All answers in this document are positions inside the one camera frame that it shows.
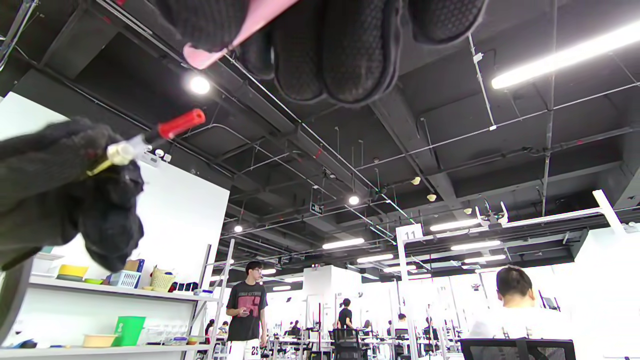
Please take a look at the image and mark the black office chair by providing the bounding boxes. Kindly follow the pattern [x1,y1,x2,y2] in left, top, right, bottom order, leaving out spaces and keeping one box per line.
[330,327,364,360]

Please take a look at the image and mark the beige bowl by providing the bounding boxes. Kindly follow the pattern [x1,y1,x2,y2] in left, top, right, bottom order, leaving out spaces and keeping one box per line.
[82,334,118,348]

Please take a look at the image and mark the clear plastic containers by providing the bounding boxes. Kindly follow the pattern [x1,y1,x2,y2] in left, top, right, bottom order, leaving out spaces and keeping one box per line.
[145,324,190,346]

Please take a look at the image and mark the hanging dark ceiling sign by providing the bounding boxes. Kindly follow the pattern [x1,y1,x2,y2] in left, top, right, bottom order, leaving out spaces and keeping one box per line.
[309,186,324,217]

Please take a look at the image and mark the red handled small screwdriver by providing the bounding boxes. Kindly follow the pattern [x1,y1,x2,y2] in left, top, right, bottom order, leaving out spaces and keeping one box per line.
[86,108,207,177]

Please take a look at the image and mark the long bright ceiling light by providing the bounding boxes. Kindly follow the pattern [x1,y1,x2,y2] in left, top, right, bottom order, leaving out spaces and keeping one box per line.
[491,22,640,91]

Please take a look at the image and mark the silver metal ladder frame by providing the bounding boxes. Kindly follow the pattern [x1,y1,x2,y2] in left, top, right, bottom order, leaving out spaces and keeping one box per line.
[185,238,236,360]

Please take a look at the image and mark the blue plastic basket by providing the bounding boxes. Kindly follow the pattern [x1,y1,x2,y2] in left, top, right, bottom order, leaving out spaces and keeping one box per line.
[107,270,142,289]

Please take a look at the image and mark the group of ceiling tube lights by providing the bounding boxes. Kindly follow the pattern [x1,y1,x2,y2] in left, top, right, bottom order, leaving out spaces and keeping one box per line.
[260,218,508,293]

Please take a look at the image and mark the pink strip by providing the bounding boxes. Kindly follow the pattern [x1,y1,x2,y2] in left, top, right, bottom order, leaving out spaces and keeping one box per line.
[182,0,301,70]

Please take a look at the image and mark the person's right hand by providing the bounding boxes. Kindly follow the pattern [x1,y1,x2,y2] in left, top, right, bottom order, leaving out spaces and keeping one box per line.
[150,0,490,107]

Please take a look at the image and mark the white frame with number sign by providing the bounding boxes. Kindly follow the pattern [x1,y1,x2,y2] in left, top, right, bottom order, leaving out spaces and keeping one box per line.
[395,189,640,360]

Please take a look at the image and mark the cream woven basket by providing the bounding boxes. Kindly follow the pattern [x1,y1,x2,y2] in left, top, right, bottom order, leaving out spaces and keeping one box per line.
[150,266,177,293]

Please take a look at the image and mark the green plastic bucket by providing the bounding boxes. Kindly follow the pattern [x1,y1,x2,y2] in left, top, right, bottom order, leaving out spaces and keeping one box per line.
[114,316,147,347]

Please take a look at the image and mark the white shelf unit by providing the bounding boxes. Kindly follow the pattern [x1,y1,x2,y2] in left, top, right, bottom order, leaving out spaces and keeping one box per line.
[0,252,223,360]

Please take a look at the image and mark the yellow bowl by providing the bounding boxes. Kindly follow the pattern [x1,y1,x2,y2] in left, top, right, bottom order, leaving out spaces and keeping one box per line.
[58,264,89,279]

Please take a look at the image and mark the person's left hand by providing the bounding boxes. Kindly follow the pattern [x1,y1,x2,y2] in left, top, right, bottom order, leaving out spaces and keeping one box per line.
[0,117,146,273]

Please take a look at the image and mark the black mesh chair back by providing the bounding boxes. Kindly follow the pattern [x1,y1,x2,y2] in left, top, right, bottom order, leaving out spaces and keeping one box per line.
[458,338,577,360]

